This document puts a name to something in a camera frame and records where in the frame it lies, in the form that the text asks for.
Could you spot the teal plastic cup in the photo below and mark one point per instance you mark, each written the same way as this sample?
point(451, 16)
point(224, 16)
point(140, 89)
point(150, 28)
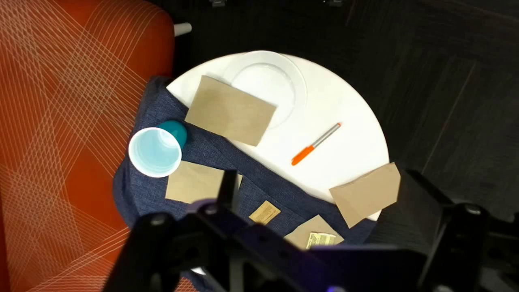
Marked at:
point(156, 151)

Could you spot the large brown paper napkin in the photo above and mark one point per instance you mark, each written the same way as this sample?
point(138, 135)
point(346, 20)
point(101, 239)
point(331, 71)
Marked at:
point(229, 112)

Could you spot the white round side table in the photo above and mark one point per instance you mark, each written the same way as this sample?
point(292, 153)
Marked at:
point(354, 149)

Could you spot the orange and grey marker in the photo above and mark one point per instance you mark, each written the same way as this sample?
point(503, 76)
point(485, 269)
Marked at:
point(310, 148)

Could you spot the yellowish condiment packet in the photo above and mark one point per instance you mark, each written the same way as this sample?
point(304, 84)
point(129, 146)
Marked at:
point(320, 239)

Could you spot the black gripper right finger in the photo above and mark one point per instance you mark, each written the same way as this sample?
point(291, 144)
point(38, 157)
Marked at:
point(425, 204)

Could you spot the brown napkin with packet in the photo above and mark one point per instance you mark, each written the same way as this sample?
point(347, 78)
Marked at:
point(299, 235)

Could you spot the brown napkin near cup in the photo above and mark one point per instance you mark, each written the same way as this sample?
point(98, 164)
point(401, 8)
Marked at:
point(193, 182)

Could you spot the brown napkin at table edge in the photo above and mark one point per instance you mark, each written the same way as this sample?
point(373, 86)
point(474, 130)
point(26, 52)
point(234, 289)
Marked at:
point(369, 193)

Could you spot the white ceramic plate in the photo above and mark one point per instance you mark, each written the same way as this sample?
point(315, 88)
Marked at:
point(278, 83)

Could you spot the orange patterned sofa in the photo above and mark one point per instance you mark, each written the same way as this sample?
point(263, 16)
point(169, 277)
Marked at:
point(72, 76)

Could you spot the blue denim cloth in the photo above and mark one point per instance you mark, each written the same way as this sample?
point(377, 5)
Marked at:
point(137, 193)

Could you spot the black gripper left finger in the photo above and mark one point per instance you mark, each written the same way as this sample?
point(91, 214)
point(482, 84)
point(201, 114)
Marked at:
point(227, 188)

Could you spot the small brown paper square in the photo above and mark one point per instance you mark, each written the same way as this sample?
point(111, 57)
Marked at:
point(265, 213)

